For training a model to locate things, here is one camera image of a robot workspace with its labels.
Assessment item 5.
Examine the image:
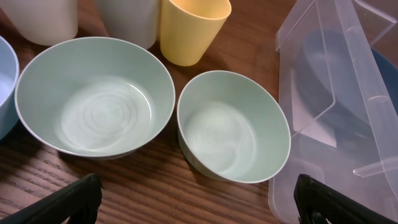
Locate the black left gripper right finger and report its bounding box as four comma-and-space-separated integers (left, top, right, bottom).
294, 174, 397, 224

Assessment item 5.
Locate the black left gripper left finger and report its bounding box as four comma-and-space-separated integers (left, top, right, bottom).
1, 173, 102, 224

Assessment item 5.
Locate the dark blue bowl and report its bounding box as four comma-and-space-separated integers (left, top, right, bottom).
295, 30, 373, 140

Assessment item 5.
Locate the clear plastic storage container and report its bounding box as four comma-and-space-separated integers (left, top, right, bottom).
268, 0, 397, 223

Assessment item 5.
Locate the light blue bowl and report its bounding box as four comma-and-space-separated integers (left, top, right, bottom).
0, 37, 19, 139

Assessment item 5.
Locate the dark blue plate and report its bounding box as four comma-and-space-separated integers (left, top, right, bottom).
371, 49, 398, 113

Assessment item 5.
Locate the large mint green bowl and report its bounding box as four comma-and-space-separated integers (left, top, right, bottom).
15, 37, 175, 159

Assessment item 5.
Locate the small mint green bowl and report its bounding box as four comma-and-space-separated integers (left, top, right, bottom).
177, 70, 291, 184

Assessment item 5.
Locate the light green cup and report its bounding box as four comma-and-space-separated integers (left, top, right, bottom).
1, 0, 78, 46

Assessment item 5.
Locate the grey cup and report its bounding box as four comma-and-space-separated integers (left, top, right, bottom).
95, 0, 161, 49

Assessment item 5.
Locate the yellow cup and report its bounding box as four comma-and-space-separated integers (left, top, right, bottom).
160, 0, 232, 67

